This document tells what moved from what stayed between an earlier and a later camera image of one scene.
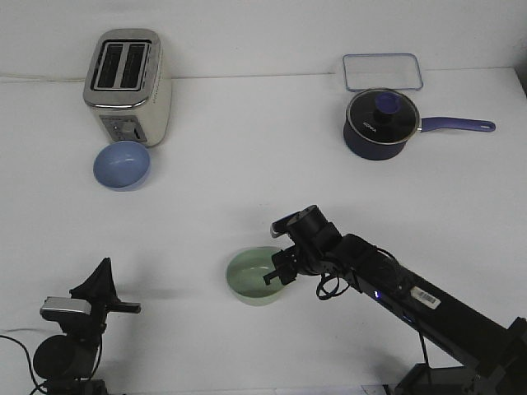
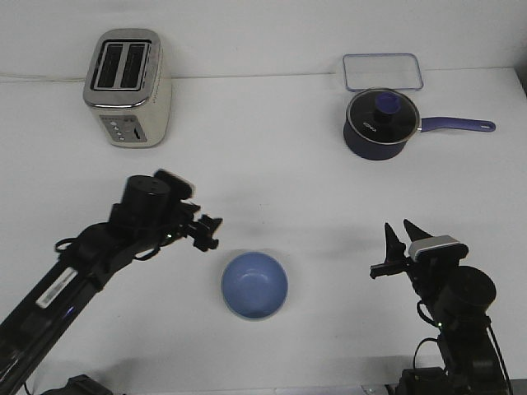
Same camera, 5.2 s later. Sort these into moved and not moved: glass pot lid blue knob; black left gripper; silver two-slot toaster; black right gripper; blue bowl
Moved: black right gripper; black left gripper; blue bowl
Not moved: glass pot lid blue knob; silver two-slot toaster
